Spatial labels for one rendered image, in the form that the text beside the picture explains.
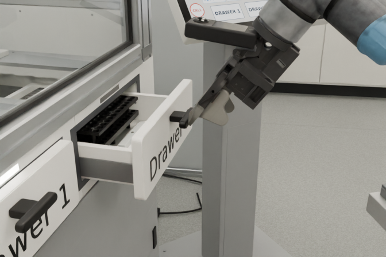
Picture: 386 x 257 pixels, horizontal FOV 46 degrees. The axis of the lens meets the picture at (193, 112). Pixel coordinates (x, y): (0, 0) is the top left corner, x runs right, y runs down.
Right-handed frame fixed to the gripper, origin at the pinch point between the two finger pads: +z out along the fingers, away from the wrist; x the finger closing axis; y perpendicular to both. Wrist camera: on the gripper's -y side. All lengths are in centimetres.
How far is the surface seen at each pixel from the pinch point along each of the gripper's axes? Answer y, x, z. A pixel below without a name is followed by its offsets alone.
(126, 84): -13.4, 7.7, 7.8
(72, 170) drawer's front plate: -9.3, -18.2, 10.6
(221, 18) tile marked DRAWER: -8.0, 46.1, -3.7
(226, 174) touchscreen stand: 23, 58, 40
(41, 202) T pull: -8.4, -30.7, 6.4
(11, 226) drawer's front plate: -9.5, -32.8, 10.3
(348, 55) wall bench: 72, 266, 21
